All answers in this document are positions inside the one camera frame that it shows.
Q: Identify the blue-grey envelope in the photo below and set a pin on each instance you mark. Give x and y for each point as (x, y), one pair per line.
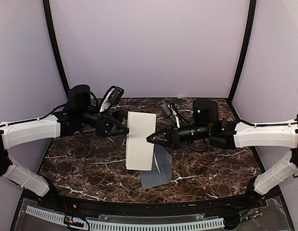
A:
(161, 172)

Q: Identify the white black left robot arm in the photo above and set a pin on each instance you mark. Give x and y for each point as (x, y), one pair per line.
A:
(64, 120)

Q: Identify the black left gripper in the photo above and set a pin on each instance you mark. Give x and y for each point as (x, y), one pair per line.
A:
(104, 124)

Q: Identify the black left frame post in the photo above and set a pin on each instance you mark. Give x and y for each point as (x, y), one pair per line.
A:
(55, 45)

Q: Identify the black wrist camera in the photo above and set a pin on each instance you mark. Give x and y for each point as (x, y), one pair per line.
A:
(116, 95)
(165, 108)

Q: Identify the black frame post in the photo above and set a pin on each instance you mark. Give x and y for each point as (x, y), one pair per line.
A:
(244, 49)
(55, 45)

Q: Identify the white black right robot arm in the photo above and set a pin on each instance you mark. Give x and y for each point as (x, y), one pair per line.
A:
(230, 135)

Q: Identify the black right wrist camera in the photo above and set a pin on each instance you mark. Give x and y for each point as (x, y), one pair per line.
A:
(165, 108)

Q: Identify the white letter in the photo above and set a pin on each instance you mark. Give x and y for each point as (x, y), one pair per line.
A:
(156, 164)

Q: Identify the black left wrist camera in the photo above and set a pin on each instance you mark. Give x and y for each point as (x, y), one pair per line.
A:
(116, 95)

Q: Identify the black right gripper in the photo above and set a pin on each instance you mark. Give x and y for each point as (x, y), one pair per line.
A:
(175, 143)

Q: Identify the black front table rail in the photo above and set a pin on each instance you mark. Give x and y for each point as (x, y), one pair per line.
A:
(229, 206)

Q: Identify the white slotted cable duct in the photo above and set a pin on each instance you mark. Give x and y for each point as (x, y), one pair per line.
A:
(125, 224)

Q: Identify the white paper sheet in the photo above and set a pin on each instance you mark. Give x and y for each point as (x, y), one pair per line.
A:
(139, 152)

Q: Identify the black right frame post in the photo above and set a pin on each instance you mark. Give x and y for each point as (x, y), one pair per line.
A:
(244, 49)

